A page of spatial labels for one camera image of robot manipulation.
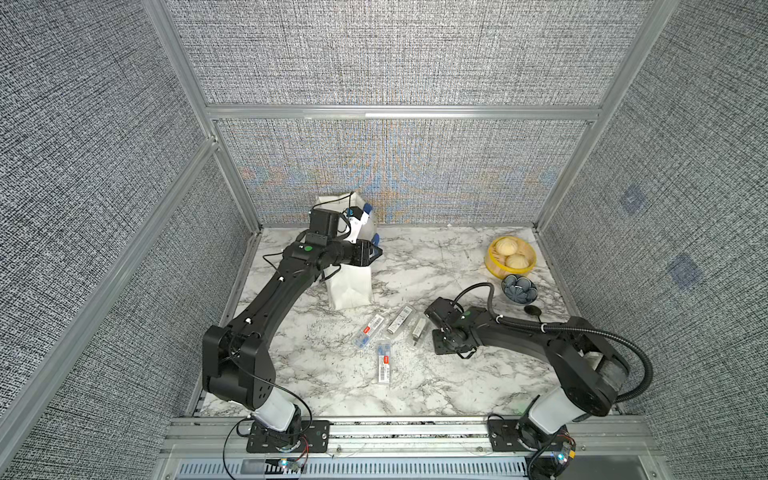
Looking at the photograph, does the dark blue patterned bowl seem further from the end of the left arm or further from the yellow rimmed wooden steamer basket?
the end of the left arm

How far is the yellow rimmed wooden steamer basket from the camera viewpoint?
1.03m

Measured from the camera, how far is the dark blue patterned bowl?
0.98m

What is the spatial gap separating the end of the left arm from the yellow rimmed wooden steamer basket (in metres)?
0.50
